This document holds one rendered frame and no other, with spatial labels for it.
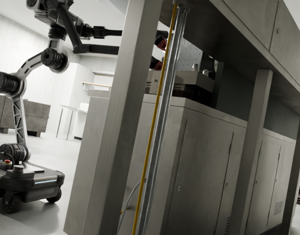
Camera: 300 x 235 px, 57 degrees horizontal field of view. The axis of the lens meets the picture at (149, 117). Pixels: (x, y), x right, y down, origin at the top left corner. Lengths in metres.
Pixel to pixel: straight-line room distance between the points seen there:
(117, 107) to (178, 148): 0.56
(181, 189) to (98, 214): 0.62
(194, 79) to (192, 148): 0.31
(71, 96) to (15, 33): 2.50
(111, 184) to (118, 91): 0.22
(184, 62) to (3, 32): 7.76
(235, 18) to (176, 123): 0.46
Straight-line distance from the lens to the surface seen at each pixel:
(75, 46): 1.97
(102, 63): 10.61
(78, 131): 8.40
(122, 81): 0.66
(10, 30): 9.10
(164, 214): 1.20
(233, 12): 1.02
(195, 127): 1.24
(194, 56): 1.51
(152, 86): 1.33
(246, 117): 1.75
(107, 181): 0.66
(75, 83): 9.83
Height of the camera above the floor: 0.75
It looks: 2 degrees up
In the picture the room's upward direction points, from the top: 11 degrees clockwise
